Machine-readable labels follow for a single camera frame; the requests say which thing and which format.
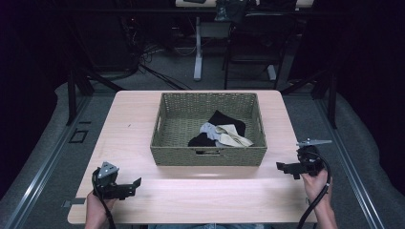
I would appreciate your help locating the beige cloth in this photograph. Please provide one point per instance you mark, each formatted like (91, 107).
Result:
(231, 136)

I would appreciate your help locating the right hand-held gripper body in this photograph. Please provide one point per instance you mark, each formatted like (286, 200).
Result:
(310, 163)

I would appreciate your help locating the black metal stand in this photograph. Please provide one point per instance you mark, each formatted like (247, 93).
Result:
(72, 95)
(332, 101)

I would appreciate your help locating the dark bag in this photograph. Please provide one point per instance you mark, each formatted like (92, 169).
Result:
(230, 11)

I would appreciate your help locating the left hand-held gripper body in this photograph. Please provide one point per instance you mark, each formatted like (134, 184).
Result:
(106, 186)

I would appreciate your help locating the aluminium floor rail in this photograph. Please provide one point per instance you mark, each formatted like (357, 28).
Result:
(41, 168)
(350, 168)

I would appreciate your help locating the black chair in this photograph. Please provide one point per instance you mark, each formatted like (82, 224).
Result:
(254, 38)

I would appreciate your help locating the person's left hand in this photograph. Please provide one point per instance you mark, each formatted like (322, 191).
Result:
(95, 206)

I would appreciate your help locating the grey cloth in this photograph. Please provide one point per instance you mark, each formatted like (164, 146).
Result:
(208, 130)

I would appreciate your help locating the olive woven basket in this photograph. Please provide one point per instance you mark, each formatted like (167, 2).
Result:
(178, 127)

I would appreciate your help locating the black cloth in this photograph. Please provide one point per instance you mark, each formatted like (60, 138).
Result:
(226, 121)

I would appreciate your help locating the white desk leg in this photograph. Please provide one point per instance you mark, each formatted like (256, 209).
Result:
(198, 57)
(272, 72)

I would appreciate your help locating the grey tape strip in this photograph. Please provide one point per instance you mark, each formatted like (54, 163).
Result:
(74, 201)

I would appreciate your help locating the person's right hand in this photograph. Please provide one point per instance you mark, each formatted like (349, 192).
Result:
(316, 187)

